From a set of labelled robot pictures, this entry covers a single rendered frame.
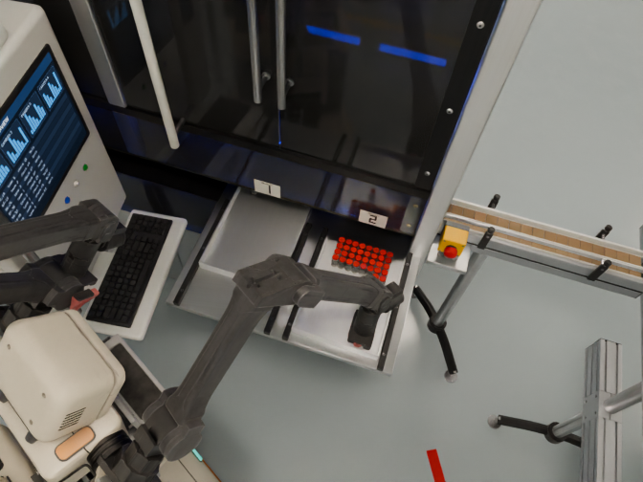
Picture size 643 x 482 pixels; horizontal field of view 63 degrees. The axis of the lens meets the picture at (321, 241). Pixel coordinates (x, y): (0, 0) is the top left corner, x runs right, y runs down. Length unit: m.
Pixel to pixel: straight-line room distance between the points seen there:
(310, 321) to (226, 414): 0.94
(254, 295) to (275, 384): 1.55
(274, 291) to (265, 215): 0.87
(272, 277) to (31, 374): 0.47
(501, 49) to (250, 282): 0.65
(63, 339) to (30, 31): 0.71
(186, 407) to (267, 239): 0.78
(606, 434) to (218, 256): 1.41
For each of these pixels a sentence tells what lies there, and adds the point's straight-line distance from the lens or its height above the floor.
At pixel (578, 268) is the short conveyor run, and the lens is 1.84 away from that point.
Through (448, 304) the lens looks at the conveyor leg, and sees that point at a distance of 2.25.
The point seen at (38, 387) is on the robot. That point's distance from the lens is 1.09.
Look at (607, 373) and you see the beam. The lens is 2.17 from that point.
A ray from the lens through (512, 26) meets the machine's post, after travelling 1.09.
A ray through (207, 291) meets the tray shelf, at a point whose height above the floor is 0.88.
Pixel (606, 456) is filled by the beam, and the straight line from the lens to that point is 2.07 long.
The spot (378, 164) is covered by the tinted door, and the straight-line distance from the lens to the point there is 1.41.
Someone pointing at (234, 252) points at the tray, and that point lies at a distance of 1.68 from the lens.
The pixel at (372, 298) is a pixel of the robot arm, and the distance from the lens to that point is 1.23.
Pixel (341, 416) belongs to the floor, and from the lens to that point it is 2.40.
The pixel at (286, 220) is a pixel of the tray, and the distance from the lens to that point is 1.74.
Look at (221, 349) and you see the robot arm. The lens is 0.97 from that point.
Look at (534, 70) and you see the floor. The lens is 3.98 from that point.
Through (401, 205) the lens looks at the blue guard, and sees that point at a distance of 1.51.
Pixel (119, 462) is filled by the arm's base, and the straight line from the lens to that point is 1.15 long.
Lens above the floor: 2.33
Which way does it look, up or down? 58 degrees down
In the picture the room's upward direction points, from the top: 6 degrees clockwise
